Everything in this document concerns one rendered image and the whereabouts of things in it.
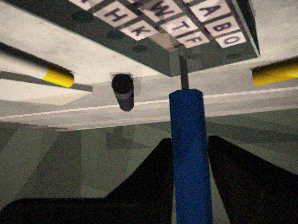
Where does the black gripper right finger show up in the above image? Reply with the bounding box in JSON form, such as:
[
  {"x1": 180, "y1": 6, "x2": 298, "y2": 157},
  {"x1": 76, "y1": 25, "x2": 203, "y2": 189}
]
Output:
[{"x1": 207, "y1": 136, "x2": 298, "y2": 224}]

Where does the blue stylus with grey tip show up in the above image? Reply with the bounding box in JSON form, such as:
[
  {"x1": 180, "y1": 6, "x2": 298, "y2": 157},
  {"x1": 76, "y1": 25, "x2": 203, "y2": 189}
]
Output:
[{"x1": 169, "y1": 44, "x2": 214, "y2": 224}]

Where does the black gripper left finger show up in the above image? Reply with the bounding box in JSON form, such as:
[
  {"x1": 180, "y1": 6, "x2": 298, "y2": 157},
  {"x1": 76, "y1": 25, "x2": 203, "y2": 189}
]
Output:
[{"x1": 0, "y1": 138, "x2": 174, "y2": 224}]

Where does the grey keyboard with white letter keys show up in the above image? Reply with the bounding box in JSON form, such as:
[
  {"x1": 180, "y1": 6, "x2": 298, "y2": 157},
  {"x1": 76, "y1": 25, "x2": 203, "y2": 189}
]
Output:
[{"x1": 0, "y1": 0, "x2": 261, "y2": 79}]

